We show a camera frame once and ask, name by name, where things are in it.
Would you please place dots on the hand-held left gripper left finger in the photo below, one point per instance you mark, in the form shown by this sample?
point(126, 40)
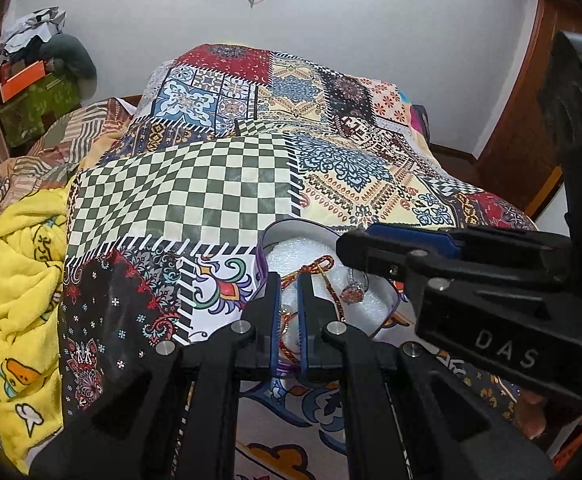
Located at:
point(273, 310)

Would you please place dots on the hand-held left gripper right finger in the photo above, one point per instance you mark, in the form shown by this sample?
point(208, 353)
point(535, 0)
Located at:
point(305, 320)

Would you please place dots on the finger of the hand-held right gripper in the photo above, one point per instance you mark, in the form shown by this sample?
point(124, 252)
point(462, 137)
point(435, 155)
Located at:
point(371, 255)
point(406, 237)

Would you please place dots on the purple heart-shaped jewelry box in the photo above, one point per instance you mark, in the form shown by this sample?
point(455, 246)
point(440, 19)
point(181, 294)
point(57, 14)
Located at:
point(296, 255)

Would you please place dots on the person's right hand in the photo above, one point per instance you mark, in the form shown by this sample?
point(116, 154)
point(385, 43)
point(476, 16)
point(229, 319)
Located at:
point(531, 415)

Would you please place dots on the white door with pink hearts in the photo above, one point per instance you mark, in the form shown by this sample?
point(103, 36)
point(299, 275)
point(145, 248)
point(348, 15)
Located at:
point(553, 212)

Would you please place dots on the dark grey bag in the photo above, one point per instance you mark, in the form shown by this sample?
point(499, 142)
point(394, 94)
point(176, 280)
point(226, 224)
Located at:
point(422, 120)

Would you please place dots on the colourful patchwork blanket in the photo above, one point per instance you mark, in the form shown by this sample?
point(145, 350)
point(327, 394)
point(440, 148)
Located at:
point(211, 180)

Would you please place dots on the wooden wardrobe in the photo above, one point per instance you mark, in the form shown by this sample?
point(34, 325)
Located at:
point(531, 85)

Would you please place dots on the yellow cartoon blanket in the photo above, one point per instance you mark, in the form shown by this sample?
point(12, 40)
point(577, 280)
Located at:
point(21, 285)

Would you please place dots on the striped brown blanket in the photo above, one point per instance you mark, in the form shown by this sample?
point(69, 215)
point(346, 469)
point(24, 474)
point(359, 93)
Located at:
point(71, 135)

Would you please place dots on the orange box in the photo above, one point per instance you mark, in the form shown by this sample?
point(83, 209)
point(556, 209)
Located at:
point(21, 82)

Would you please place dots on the pile of grey white clothes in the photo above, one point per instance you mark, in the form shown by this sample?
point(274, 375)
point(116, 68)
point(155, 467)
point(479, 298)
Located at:
point(31, 27)

